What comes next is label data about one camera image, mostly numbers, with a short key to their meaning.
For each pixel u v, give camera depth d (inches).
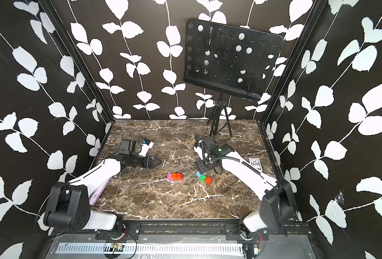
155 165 31.2
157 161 32.9
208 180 34.5
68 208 16.7
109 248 28.5
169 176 35.0
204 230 29.6
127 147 27.6
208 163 22.6
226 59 26.7
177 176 35.0
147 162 30.1
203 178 35.6
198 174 35.5
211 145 25.1
